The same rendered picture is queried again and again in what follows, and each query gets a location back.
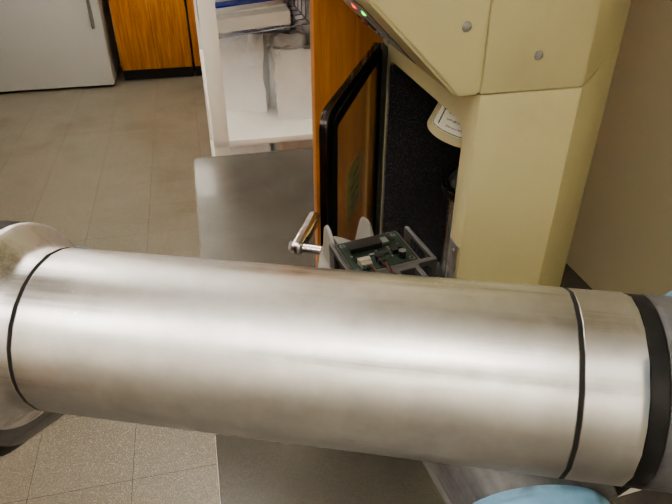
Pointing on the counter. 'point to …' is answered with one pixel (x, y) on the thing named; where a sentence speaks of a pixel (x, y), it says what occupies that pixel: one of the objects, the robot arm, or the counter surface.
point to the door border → (331, 139)
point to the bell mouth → (445, 126)
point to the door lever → (306, 236)
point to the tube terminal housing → (527, 134)
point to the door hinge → (381, 134)
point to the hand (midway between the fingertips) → (335, 252)
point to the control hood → (438, 37)
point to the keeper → (451, 259)
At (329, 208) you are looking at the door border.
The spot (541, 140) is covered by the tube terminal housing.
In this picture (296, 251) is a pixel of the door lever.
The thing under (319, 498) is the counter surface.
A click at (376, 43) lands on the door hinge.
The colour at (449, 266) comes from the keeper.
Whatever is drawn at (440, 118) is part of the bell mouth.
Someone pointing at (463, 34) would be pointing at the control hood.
